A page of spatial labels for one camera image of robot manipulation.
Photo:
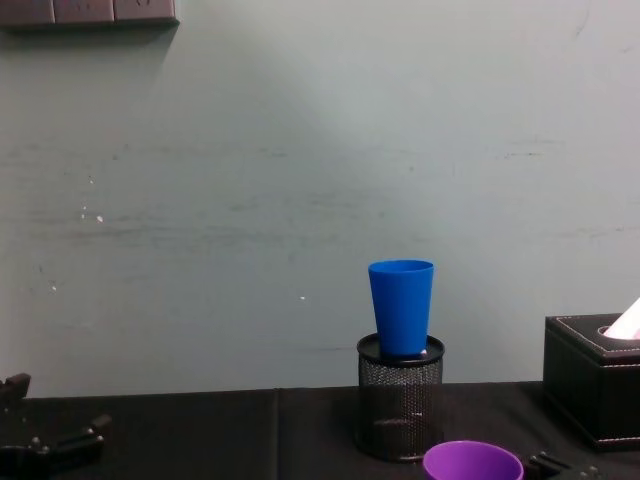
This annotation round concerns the black mesh pen holder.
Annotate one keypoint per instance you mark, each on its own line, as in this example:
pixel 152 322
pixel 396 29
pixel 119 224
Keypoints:
pixel 397 405

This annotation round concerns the black table cloth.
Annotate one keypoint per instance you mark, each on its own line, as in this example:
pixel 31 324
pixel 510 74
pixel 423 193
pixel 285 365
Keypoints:
pixel 225 435

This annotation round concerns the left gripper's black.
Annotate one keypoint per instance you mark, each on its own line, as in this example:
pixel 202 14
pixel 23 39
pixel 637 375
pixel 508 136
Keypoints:
pixel 22 462

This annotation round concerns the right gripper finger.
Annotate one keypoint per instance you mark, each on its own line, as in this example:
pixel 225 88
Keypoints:
pixel 587 474
pixel 547 467

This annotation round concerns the purple plastic cup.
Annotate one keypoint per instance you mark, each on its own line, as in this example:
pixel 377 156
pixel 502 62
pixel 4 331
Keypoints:
pixel 470 462

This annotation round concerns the black leather tissue box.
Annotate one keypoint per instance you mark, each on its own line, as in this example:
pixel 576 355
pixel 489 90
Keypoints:
pixel 585 390

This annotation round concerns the grey wall socket plate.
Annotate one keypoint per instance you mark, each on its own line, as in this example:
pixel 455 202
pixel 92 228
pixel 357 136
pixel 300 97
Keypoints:
pixel 84 10
pixel 25 10
pixel 145 9

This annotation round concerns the blue plastic cup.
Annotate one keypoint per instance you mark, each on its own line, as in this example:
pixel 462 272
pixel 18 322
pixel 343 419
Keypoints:
pixel 401 305

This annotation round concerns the white paper tissue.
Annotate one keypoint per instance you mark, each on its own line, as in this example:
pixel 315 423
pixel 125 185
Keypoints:
pixel 627 322

